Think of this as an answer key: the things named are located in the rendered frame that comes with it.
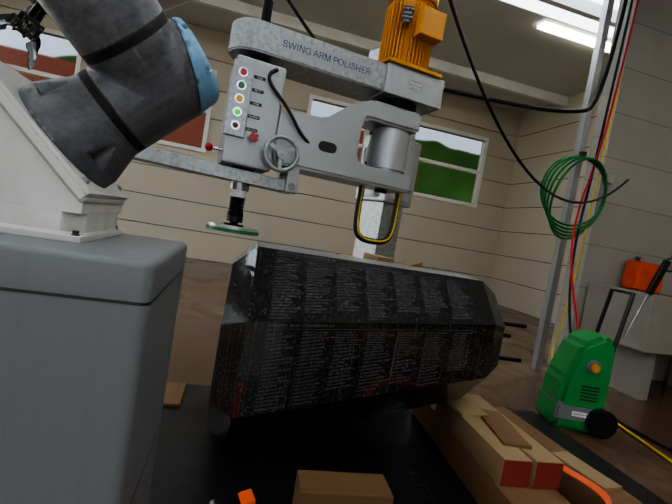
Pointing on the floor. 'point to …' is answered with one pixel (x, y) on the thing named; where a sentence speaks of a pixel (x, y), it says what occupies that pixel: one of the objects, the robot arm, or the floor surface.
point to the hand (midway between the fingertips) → (3, 53)
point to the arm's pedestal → (84, 365)
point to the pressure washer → (582, 379)
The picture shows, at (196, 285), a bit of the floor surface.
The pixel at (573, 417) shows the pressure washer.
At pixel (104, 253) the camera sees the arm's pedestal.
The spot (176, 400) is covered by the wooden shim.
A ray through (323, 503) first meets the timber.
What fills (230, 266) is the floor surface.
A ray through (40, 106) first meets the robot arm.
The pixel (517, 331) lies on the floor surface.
